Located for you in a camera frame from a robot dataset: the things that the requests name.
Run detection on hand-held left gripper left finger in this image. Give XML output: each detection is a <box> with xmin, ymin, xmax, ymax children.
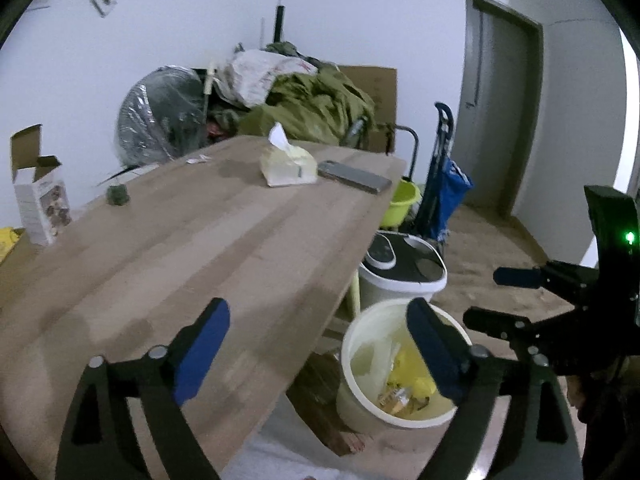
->
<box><xmin>55</xmin><ymin>297</ymin><xmax>232</xmax><ymax>480</ymax></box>

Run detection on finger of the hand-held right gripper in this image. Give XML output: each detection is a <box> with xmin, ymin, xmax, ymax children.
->
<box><xmin>461</xmin><ymin>304</ymin><xmax>602</xmax><ymax>377</ymax></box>
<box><xmin>492</xmin><ymin>260</ymin><xmax>597</xmax><ymax>306</ymax></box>

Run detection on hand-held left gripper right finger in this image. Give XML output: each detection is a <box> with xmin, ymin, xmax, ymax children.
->
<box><xmin>406</xmin><ymin>297</ymin><xmax>585</xmax><ymax>480</ymax></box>

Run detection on yellow plastic bag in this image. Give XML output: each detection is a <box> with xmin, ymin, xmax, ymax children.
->
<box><xmin>385</xmin><ymin>345</ymin><xmax>441</xmax><ymax>406</ymax></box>

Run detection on orange snack wrapper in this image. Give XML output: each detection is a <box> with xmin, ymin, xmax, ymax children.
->
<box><xmin>375</xmin><ymin>382</ymin><xmax>431</xmax><ymax>416</ymax></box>

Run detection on pale yellow plastic bin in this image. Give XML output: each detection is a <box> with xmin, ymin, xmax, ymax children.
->
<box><xmin>336</xmin><ymin>299</ymin><xmax>473</xmax><ymax>435</ymax></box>

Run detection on person's right forearm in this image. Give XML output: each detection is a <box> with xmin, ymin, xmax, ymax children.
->
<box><xmin>580</xmin><ymin>365</ymin><xmax>640</xmax><ymax>480</ymax></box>

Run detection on person's right hand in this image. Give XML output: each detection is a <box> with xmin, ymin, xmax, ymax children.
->
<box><xmin>566</xmin><ymin>374</ymin><xmax>589</xmax><ymax>422</ymax></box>

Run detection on white round appliance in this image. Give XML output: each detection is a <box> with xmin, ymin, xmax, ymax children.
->
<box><xmin>357</xmin><ymin>231</ymin><xmax>448</xmax><ymax>313</ymax></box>

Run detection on blue shopping trolley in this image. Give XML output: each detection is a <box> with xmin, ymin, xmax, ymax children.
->
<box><xmin>412</xmin><ymin>102</ymin><xmax>473</xmax><ymax>243</ymax></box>

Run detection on dark wooden boards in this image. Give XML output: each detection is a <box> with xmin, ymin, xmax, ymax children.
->
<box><xmin>287</xmin><ymin>355</ymin><xmax>368</xmax><ymax>456</ymax></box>

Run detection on light grey cloth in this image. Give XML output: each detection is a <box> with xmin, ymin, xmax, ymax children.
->
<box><xmin>235</xmin><ymin>400</ymin><xmax>426</xmax><ymax>480</ymax></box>

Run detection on green plastic basin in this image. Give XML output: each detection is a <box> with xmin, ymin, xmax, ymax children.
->
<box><xmin>380</xmin><ymin>179</ymin><xmax>422</xmax><ymax>228</ymax></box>

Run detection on grey door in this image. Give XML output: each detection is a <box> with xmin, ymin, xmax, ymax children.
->
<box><xmin>452</xmin><ymin>0</ymin><xmax>545</xmax><ymax>221</ymax></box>

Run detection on grey phone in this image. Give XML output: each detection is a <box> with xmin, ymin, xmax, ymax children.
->
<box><xmin>317</xmin><ymin>160</ymin><xmax>393</xmax><ymax>195</ymax></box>

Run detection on pale yellow tissue pack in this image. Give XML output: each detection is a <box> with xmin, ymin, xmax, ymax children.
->
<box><xmin>259</xmin><ymin>122</ymin><xmax>319</xmax><ymax>188</ymax></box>

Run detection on open white carton box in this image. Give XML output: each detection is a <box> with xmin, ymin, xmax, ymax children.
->
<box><xmin>10</xmin><ymin>124</ymin><xmax>72</xmax><ymax>247</ymax></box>

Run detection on brown cardboard sheet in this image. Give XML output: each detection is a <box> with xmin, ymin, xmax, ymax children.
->
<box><xmin>337</xmin><ymin>65</ymin><xmax>398</xmax><ymax>153</ymax></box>

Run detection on plastic wrapped fan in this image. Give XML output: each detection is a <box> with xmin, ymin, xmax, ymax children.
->
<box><xmin>115</xmin><ymin>65</ymin><xmax>208</xmax><ymax>168</ymax></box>

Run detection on white plastic stick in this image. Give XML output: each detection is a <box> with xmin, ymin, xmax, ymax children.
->
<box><xmin>202</xmin><ymin>60</ymin><xmax>218</xmax><ymax>126</ymax></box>

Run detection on olive green cloth pile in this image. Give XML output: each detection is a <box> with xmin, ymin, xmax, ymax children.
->
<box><xmin>240</xmin><ymin>42</ymin><xmax>376</xmax><ymax>148</ymax></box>

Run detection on white plastic shopping bag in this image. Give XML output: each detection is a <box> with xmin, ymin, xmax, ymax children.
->
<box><xmin>220</xmin><ymin>50</ymin><xmax>318</xmax><ymax>108</ymax></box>

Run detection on black metal chair frame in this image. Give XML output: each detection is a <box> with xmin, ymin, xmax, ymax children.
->
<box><xmin>350</xmin><ymin>115</ymin><xmax>420</xmax><ymax>181</ymax></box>

